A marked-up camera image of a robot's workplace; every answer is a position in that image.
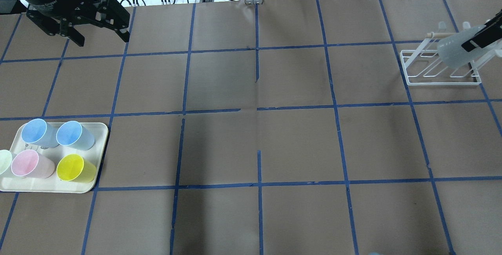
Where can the pink plastic cup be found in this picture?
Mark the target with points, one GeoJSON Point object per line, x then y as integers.
{"type": "Point", "coordinates": [31, 164]}

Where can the blue cup near yellow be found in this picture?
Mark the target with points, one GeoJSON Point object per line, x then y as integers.
{"type": "Point", "coordinates": [73, 134]}

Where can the white plastic cup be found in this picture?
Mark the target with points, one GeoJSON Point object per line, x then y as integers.
{"type": "Point", "coordinates": [452, 53]}

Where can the blue cup far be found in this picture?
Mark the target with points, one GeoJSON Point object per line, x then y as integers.
{"type": "Point", "coordinates": [40, 133]}

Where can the wooden rack dowel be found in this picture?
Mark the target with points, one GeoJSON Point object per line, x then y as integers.
{"type": "Point", "coordinates": [440, 34]}

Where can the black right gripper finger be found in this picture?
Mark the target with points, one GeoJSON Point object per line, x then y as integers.
{"type": "Point", "coordinates": [490, 33]}

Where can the white wire cup rack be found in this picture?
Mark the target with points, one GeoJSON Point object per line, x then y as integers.
{"type": "Point", "coordinates": [423, 67]}

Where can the pale green plastic cup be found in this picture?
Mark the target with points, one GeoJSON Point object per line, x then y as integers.
{"type": "Point", "coordinates": [6, 158]}

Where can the yellow plastic cup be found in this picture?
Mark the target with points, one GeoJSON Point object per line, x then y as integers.
{"type": "Point", "coordinates": [74, 168]}

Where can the cream plastic tray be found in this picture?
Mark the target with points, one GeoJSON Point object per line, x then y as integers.
{"type": "Point", "coordinates": [53, 184]}

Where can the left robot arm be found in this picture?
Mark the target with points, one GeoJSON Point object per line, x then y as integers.
{"type": "Point", "coordinates": [82, 13]}

